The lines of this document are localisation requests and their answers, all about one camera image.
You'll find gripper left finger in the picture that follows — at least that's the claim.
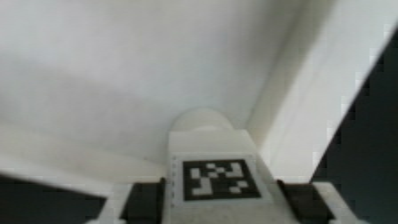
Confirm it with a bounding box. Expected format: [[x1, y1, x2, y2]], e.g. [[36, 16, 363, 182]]
[[87, 178, 167, 224]]

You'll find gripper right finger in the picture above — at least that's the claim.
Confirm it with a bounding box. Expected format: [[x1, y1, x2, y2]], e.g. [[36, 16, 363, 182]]
[[277, 180, 370, 224]]

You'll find white table leg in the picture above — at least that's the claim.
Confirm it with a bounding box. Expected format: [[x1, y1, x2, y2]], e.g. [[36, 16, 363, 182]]
[[164, 108, 299, 224]]

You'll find white square tabletop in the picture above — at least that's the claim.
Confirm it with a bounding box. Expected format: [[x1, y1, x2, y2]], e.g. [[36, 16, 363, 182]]
[[0, 0, 398, 196]]

